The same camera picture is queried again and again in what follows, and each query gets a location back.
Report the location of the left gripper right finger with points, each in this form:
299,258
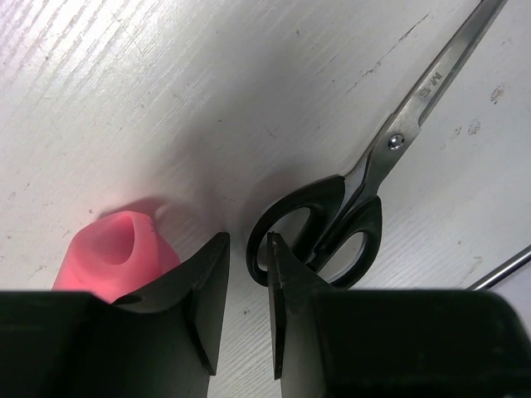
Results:
330,342

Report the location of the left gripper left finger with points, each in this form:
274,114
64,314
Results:
162,340

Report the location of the pink capped eraser bottle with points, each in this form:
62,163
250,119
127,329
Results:
115,256

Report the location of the black handled scissors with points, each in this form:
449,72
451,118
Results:
344,205

